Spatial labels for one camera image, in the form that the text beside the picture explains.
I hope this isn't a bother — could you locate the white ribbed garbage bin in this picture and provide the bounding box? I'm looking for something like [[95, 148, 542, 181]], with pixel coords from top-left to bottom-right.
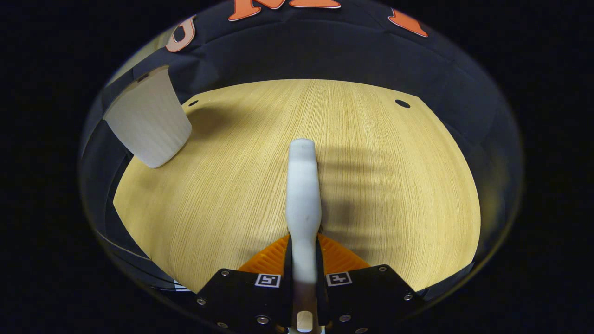
[[103, 65, 193, 168]]

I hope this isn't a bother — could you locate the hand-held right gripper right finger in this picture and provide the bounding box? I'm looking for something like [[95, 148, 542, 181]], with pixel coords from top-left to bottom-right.
[[317, 233, 425, 334]]

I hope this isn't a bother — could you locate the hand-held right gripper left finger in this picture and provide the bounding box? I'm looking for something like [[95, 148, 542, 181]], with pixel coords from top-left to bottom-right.
[[196, 233, 293, 334]]

